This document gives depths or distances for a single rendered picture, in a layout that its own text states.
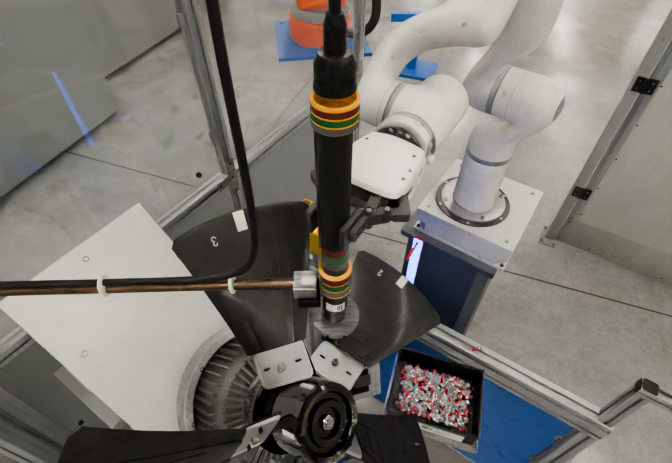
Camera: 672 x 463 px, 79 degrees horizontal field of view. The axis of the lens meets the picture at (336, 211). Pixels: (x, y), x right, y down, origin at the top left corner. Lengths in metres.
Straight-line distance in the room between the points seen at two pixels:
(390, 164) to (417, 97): 0.14
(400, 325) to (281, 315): 0.27
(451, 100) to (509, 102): 0.44
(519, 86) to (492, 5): 0.44
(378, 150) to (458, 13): 0.22
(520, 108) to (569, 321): 1.61
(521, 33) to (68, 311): 0.97
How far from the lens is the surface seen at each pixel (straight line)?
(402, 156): 0.52
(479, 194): 1.23
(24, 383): 1.36
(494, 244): 1.23
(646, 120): 2.31
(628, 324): 2.63
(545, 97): 1.05
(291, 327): 0.68
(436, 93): 0.62
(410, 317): 0.87
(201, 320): 0.88
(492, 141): 1.12
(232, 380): 0.78
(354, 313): 0.62
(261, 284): 0.55
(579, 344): 2.43
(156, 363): 0.86
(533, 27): 0.96
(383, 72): 0.63
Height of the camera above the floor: 1.90
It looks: 46 degrees down
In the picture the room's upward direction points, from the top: straight up
